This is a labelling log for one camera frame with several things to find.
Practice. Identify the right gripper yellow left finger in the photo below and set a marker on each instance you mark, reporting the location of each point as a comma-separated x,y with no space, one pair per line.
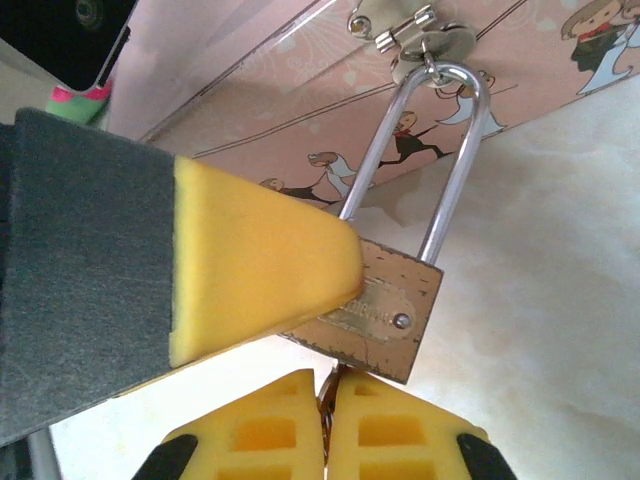
270,430

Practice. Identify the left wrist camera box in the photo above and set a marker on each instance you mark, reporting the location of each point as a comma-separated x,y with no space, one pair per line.
60,40

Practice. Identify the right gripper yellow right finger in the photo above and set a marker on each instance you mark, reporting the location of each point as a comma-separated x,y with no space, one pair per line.
400,430

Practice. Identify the colourful plush toy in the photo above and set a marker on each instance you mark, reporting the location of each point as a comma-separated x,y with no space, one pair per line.
75,105

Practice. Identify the brass padlock long steel shackle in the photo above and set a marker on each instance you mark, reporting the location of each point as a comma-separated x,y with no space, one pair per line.
395,295

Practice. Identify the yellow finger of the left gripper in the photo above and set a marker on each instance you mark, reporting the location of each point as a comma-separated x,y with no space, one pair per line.
200,260

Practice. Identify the pink wedding cartoon tin box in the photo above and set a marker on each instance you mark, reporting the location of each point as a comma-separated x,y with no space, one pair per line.
325,75

